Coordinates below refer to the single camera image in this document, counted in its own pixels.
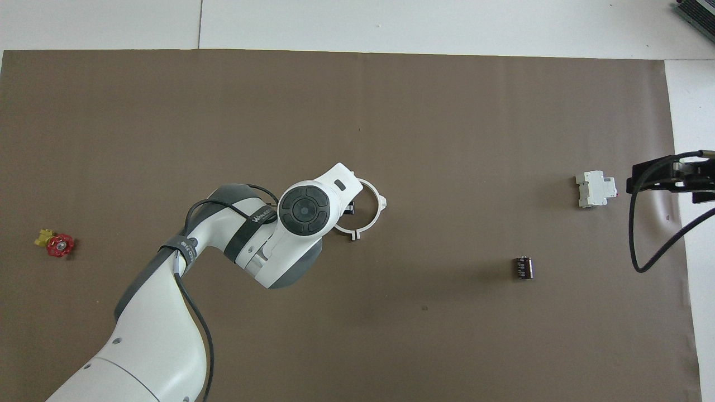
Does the black ribbed power supply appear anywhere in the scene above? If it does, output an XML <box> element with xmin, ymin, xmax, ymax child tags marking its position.
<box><xmin>673</xmin><ymin>0</ymin><xmax>715</xmax><ymax>35</ymax></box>

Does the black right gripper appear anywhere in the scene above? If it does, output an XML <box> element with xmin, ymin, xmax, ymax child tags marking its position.
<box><xmin>626</xmin><ymin>150</ymin><xmax>715</xmax><ymax>204</ymax></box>

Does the white circuit breaker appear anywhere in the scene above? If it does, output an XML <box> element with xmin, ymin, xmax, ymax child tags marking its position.
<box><xmin>576</xmin><ymin>170</ymin><xmax>618</xmax><ymax>209</ymax></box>

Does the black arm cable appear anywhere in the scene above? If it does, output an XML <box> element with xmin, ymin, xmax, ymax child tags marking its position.
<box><xmin>630</xmin><ymin>150</ymin><xmax>715</xmax><ymax>273</ymax></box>
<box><xmin>170</xmin><ymin>183</ymin><xmax>280</xmax><ymax>402</ymax></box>

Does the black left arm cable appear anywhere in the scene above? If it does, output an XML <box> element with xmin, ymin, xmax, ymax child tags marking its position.
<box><xmin>170</xmin><ymin>183</ymin><xmax>280</xmax><ymax>402</ymax></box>

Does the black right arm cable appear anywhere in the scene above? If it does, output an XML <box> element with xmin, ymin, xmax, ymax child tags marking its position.
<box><xmin>630</xmin><ymin>150</ymin><xmax>715</xmax><ymax>273</ymax></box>

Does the red handwheel brass valve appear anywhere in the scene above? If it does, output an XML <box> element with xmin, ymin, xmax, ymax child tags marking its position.
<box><xmin>35</xmin><ymin>228</ymin><xmax>76</xmax><ymax>259</ymax></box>

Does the brown paper mat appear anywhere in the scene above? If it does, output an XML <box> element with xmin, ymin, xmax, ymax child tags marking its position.
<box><xmin>0</xmin><ymin>49</ymin><xmax>703</xmax><ymax>402</ymax></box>

